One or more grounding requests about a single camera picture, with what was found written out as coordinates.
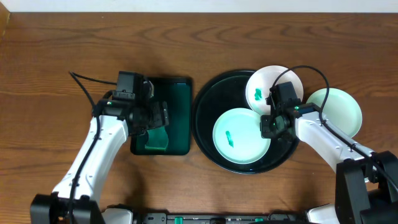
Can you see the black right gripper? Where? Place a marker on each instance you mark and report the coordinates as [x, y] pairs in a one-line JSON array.
[[266, 131]]

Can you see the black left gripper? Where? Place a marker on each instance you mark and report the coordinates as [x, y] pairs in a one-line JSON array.
[[163, 114]]

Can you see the green scouring sponge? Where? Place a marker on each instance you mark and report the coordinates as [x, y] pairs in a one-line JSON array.
[[157, 139]]

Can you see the black rectangular water tray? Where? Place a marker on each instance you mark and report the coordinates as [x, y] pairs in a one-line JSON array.
[[178, 94]]

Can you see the white plate front green stain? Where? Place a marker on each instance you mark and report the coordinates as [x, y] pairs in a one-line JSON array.
[[237, 137]]

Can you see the white plate with green stain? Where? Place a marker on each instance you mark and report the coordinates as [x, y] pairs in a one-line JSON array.
[[343, 111]]

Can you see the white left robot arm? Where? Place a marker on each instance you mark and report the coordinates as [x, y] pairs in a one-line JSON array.
[[75, 198]]

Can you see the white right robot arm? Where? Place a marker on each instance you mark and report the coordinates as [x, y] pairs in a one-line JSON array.
[[366, 181]]

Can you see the black round serving tray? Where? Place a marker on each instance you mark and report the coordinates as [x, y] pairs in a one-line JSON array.
[[222, 93]]

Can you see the white plate at back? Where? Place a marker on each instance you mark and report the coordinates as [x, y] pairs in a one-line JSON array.
[[258, 85]]

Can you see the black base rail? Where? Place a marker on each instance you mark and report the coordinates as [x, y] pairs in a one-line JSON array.
[[202, 218]]

